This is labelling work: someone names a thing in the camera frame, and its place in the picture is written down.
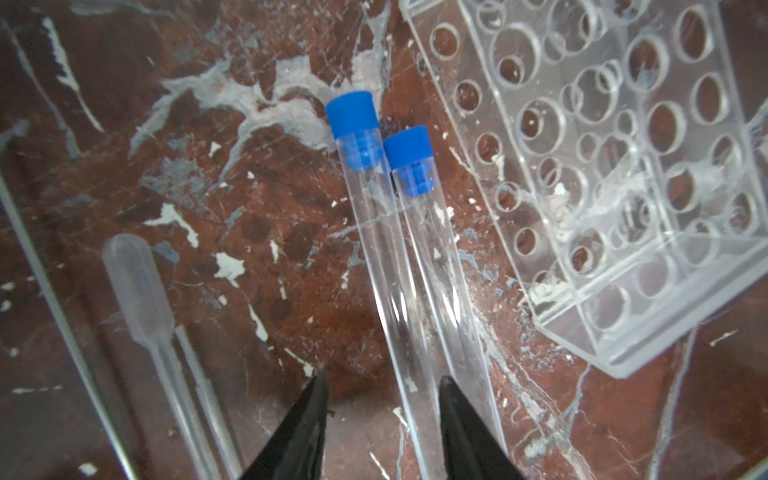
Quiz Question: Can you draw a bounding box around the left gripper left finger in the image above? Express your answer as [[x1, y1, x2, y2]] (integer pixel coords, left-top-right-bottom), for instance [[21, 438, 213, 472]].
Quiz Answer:
[[240, 370, 330, 480]]

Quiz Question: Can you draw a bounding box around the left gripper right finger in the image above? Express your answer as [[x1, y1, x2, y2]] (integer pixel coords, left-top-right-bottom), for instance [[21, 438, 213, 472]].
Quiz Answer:
[[438, 376, 524, 480]]

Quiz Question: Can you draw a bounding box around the test tube blue cap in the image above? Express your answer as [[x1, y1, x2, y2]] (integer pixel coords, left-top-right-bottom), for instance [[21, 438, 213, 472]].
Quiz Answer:
[[325, 91, 446, 479], [384, 125, 506, 448]]

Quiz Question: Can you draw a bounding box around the clear plastic test tube rack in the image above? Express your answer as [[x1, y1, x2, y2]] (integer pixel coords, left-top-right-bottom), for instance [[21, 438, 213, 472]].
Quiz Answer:
[[400, 1, 767, 379]]

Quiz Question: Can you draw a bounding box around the glass stirring rod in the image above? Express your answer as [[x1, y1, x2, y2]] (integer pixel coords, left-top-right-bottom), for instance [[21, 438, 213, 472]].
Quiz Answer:
[[1, 177, 140, 480]]

